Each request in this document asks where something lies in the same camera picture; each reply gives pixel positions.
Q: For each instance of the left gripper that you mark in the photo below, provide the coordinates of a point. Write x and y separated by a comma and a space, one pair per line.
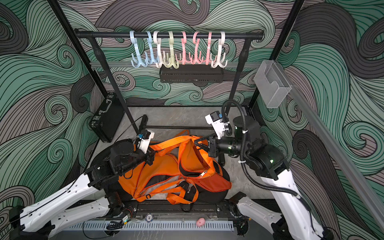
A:
149, 155

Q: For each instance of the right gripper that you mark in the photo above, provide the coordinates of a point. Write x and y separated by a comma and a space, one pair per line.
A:
213, 146

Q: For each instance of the orange sling bag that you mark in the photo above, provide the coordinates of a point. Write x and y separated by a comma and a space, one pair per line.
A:
185, 144

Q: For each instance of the red-orange drawstring bag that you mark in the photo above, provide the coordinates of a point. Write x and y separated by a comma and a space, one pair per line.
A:
216, 183

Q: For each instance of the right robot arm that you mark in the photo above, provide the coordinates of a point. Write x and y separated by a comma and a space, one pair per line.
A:
238, 135

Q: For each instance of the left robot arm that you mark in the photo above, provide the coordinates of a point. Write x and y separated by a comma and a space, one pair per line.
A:
55, 213

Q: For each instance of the pink hook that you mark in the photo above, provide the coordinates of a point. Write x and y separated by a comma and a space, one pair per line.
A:
208, 54
183, 57
197, 58

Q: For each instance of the pale green hook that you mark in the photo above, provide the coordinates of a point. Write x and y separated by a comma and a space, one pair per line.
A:
170, 59

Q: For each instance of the white hook rightmost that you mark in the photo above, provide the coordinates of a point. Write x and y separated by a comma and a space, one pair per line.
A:
219, 60

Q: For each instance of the white hook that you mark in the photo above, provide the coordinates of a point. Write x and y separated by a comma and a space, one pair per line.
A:
158, 42
219, 60

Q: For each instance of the large orange backpack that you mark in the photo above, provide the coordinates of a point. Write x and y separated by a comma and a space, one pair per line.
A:
162, 178

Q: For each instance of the black round mat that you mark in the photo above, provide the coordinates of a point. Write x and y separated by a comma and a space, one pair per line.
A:
205, 196

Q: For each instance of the pink small object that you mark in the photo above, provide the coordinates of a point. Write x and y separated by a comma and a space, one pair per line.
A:
200, 222

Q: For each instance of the black clothes rack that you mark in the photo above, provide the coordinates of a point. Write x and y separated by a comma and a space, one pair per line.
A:
91, 36

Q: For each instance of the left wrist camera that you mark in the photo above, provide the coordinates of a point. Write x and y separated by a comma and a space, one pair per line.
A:
145, 137

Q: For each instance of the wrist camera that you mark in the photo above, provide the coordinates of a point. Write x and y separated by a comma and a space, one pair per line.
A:
220, 127
145, 137

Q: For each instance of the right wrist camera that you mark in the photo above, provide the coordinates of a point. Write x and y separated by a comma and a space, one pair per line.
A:
220, 127

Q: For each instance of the black case on wall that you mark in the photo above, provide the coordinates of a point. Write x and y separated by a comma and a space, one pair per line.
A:
107, 118

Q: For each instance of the black wall shelf tray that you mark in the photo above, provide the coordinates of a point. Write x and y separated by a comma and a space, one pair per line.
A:
191, 74

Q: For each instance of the white slotted cable duct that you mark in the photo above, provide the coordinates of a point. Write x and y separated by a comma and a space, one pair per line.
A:
157, 225

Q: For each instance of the white mesh wall basket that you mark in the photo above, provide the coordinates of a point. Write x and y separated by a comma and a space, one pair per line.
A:
272, 83

